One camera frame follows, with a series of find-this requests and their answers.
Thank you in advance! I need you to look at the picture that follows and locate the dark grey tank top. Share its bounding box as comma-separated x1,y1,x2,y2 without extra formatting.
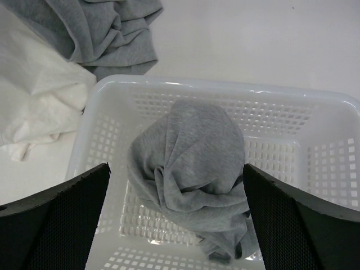
1,0,163,80

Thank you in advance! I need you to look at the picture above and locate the white tank top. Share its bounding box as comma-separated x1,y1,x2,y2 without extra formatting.
1,7,96,161

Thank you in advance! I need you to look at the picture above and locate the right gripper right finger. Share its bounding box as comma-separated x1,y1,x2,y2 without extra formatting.
243,164,359,269

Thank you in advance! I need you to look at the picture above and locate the white plastic basket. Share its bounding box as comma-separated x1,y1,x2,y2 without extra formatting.
67,75,359,269

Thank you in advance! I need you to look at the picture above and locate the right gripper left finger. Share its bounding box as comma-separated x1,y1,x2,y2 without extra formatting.
1,163,110,269

